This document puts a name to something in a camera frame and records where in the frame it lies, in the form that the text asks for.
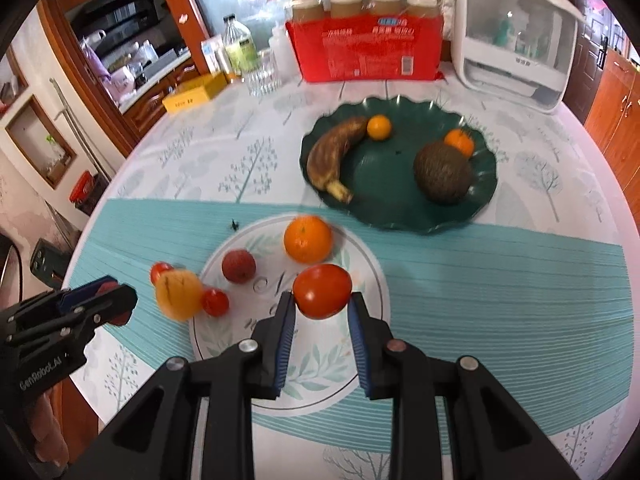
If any small red cherry tomato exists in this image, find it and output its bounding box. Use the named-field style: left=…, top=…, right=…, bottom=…
left=150, top=261, right=174, bottom=285

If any yellow bruised orange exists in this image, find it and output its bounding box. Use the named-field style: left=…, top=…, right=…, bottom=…
left=155, top=269, right=204, bottom=322

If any large red tomato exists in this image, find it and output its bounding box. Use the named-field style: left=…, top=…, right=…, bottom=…
left=292, top=263, right=352, bottom=320

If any brown avocado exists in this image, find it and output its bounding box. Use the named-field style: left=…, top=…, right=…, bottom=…
left=413, top=141, right=474, bottom=206

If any overripe brown banana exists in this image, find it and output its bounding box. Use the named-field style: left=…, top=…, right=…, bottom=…
left=306, top=116, right=368, bottom=204

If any small tangerine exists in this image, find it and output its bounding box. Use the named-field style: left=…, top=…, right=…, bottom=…
left=442, top=129, right=475, bottom=158

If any small kumquat orange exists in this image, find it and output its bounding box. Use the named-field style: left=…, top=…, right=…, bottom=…
left=367, top=115, right=393, bottom=141

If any dark red lychee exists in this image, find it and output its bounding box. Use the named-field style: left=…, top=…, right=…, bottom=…
left=98, top=281, right=137, bottom=326

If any left hand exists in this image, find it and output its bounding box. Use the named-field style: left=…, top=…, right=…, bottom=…
left=25, top=393, right=70, bottom=468

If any red trash bin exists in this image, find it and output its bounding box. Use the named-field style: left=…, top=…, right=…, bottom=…
left=68, top=171, right=108, bottom=216

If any patterned tablecloth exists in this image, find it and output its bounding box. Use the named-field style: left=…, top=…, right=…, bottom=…
left=66, top=68, right=639, bottom=479

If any white printed round plate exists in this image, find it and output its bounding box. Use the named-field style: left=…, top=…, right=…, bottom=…
left=189, top=214, right=390, bottom=417

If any large orange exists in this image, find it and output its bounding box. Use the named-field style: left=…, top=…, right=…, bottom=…
left=283, top=214, right=333, bottom=264

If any yellow flat box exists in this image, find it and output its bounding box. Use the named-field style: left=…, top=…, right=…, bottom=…
left=163, top=72, right=228, bottom=114

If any wooden kitchen cabinet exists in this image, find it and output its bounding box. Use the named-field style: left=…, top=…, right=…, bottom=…
left=37, top=0, right=208, bottom=156

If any dark green scalloped plate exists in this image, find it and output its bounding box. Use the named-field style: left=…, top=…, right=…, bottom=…
left=299, top=96, right=498, bottom=234

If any white small carton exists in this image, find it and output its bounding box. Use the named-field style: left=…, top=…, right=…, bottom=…
left=201, top=35, right=224, bottom=73

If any clear drinking glass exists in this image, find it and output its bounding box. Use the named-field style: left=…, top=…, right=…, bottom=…
left=243, top=49, right=282, bottom=96

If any clear oil bottle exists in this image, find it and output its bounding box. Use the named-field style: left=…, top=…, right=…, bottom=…
left=222, top=14, right=258, bottom=77

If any white plastic bottle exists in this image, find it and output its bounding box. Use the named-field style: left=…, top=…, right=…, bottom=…
left=269, top=25, right=299, bottom=81

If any red drink bottle carton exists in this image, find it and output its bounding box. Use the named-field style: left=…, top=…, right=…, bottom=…
left=271, top=0, right=456, bottom=82

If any white sterilizer cabinet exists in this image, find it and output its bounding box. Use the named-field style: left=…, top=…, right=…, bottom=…
left=451, top=0, right=584, bottom=114

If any black cable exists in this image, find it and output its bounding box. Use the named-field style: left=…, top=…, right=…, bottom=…
left=0, top=231, right=25, bottom=302

